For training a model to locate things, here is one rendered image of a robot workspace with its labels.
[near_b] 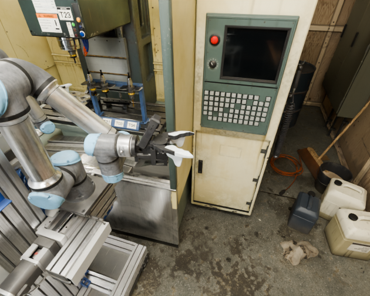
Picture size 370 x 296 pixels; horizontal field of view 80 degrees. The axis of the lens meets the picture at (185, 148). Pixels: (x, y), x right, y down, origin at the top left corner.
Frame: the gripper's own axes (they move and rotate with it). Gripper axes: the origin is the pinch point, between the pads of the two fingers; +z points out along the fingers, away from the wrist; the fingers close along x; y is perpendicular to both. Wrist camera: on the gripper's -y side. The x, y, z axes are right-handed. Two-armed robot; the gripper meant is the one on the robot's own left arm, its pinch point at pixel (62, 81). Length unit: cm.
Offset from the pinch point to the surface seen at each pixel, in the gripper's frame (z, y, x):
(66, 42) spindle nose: 28.1, -18.0, -12.9
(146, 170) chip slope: -7, 62, 58
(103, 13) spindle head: 40, -36, 15
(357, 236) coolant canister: 8, 98, 222
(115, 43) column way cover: 78, -7, -4
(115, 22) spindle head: 55, -28, 15
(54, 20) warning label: 15.0, -34.3, -4.9
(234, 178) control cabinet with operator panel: 20, 77, 125
